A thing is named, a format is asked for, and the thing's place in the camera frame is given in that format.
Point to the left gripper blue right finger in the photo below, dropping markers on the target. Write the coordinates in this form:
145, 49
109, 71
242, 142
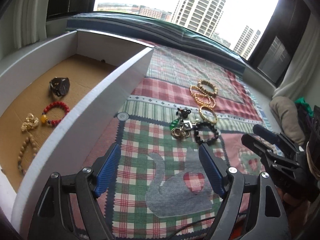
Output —
265, 218

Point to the silver keyring charm cluster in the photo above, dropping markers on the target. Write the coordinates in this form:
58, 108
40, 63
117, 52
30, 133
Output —
181, 129

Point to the white curtain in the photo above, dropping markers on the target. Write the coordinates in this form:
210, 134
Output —
23, 22
303, 64

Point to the white curtain left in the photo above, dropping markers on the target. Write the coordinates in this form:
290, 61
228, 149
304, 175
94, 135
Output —
23, 22

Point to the dark wrist watch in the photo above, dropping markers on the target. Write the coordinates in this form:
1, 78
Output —
59, 86

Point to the beige cushion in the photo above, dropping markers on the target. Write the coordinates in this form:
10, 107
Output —
286, 115

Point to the striped blue green pillow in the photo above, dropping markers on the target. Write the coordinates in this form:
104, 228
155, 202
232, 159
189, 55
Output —
159, 32

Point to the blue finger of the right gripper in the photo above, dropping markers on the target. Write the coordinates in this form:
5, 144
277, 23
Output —
267, 132
257, 146

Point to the gold bangle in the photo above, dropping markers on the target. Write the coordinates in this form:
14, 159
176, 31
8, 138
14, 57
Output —
207, 114

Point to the white curtain right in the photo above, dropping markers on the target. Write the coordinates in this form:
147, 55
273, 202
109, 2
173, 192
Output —
303, 64

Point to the plaid patchwork bed quilt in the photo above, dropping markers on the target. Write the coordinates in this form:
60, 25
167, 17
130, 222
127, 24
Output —
160, 190

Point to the gold chain trinket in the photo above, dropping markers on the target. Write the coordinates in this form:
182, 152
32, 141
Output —
31, 122

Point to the person's right hand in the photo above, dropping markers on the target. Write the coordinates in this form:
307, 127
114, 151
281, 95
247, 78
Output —
296, 210

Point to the white cardboard box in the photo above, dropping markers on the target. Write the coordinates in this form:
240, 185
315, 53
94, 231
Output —
103, 70

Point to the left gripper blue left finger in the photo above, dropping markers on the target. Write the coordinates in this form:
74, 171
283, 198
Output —
53, 215

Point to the green cloth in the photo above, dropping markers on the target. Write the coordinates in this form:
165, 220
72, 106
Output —
302, 103

